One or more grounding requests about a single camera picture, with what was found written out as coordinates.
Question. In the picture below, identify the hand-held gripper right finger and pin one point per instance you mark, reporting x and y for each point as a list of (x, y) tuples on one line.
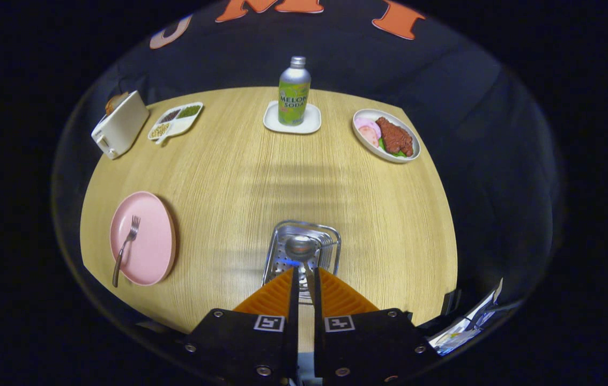
[(317, 311)]

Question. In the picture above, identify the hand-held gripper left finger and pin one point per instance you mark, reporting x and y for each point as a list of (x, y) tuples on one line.
[(294, 305)]

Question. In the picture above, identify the pink round plate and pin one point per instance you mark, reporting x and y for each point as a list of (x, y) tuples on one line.
[(148, 252)]

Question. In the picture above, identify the green lettuce leaf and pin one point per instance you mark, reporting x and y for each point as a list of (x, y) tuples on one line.
[(383, 146)]

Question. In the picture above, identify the white square coaster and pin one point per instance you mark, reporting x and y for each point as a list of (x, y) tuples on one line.
[(312, 126)]

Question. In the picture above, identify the pink ham slices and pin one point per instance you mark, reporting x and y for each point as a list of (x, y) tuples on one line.
[(367, 130)]

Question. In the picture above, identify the brown fried meat piece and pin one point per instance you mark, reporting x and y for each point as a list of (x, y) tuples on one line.
[(395, 136)]

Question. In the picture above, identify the green soda bottle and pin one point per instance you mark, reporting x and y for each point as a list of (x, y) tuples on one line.
[(294, 102)]

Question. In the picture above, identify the white oval food plate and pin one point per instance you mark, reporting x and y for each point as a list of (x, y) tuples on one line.
[(371, 113)]

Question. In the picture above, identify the white divided snack tray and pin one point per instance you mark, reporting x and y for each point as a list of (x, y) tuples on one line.
[(178, 125)]

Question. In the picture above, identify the green beans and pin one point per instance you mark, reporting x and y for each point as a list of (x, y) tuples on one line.
[(190, 111)]

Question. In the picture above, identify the yellow soybeans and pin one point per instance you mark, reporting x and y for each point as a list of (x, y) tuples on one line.
[(160, 130)]

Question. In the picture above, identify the dark red beans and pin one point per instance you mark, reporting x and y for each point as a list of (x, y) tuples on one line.
[(170, 114)]

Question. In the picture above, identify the cream white toaster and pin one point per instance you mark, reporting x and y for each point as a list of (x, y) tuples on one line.
[(121, 126)]

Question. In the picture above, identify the toasted bread slice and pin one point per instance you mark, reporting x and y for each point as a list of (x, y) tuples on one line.
[(115, 102)]

